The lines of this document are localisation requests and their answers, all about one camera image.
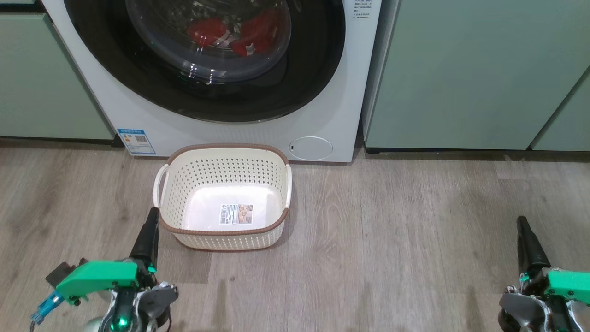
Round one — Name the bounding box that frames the round white filter cover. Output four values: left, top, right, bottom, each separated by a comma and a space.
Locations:
289, 136, 333, 161

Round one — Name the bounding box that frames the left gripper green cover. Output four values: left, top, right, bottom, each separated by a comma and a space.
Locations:
55, 207, 179, 320

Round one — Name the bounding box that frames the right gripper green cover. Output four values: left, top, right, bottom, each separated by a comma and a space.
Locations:
499, 216, 590, 320

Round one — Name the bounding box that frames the green cabinet right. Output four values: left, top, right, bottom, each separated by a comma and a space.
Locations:
362, 0, 590, 150

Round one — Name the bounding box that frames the cream basket with brown rim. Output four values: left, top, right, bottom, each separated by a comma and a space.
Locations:
153, 143, 293, 252

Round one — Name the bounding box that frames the printed text label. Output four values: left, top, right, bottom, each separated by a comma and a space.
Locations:
354, 0, 371, 24

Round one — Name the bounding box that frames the white front-load washing machine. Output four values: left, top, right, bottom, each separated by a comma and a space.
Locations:
41, 0, 401, 163

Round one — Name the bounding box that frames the blue energy label sticker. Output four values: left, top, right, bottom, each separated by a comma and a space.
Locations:
117, 129, 156, 155

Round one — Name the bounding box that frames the red garment with white marks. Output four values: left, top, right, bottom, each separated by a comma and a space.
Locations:
230, 9, 283, 57

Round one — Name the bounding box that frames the pale green cabinet with drawer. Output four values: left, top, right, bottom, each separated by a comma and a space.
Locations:
0, 0, 116, 140

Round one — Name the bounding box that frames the washing machine door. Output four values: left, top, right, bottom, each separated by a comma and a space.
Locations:
64, 0, 346, 124

